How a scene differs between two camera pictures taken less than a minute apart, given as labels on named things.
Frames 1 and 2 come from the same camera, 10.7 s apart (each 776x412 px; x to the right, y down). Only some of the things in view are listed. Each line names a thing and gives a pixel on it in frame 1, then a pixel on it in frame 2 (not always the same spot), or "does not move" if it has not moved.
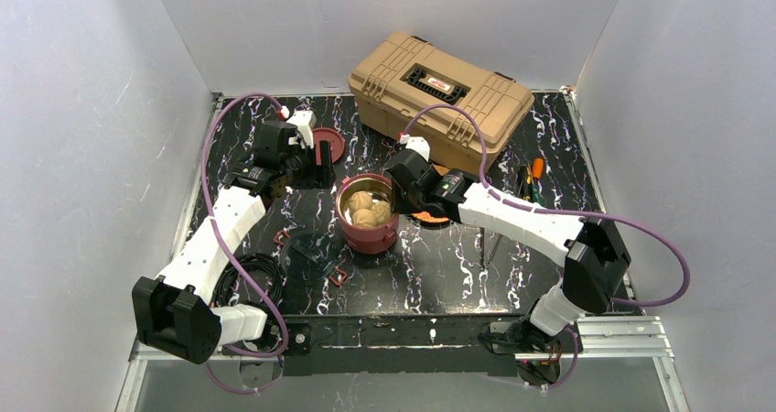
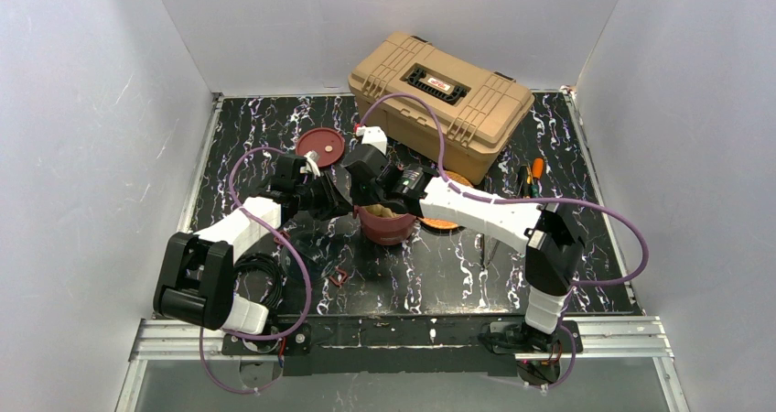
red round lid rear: [337, 144] does not move
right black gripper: [406, 187] → [369, 187]
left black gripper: [313, 170] → [330, 198]
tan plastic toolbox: [404, 74] does not move
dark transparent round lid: [309, 258] does not move
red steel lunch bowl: [353, 237] → [384, 231]
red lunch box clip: [343, 280] does not move
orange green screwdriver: [537, 173] does not move
